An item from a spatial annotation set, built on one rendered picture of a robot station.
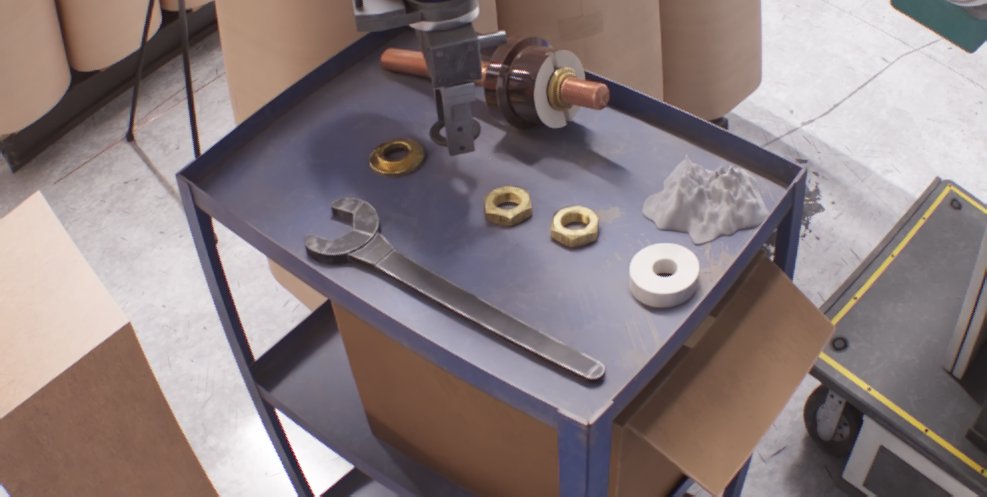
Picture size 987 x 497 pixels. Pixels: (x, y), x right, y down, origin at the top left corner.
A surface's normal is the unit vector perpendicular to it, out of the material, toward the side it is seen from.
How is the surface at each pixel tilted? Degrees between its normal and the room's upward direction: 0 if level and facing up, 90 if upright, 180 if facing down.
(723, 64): 90
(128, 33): 90
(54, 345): 0
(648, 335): 0
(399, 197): 0
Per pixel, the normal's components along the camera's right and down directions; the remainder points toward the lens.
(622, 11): 0.70, 0.42
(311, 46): -0.24, 0.64
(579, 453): -0.63, 0.54
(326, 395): -0.07, -0.77
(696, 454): 0.28, -0.53
